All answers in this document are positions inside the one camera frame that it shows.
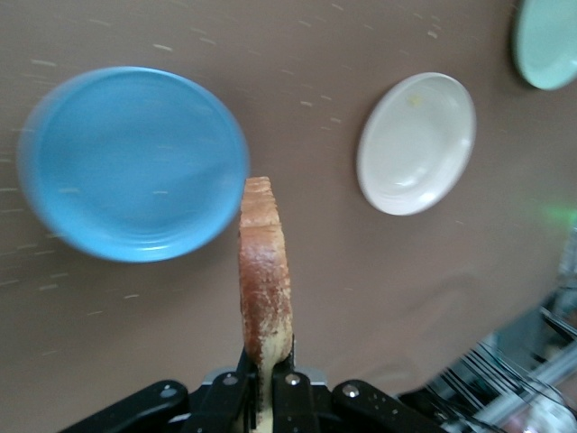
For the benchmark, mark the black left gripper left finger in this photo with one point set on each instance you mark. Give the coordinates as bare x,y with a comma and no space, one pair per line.
216,406

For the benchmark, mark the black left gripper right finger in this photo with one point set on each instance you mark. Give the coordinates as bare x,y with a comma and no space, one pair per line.
297,406

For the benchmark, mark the brown bread slice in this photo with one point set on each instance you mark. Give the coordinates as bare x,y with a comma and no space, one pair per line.
263,270

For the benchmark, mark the blue plate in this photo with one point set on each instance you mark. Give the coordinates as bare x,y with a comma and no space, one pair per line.
130,162

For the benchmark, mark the beige plate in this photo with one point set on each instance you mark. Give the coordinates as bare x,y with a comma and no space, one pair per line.
414,144

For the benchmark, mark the mint green plate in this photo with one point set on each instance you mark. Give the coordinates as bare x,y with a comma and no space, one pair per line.
547,45

